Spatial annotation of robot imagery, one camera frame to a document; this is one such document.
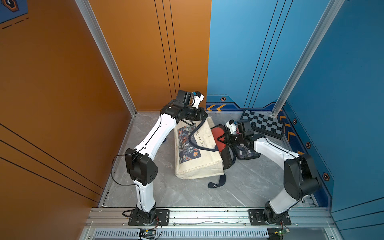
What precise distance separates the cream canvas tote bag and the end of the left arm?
32 mm

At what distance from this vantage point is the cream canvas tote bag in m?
0.77

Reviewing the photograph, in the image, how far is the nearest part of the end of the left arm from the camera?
631 millimetres
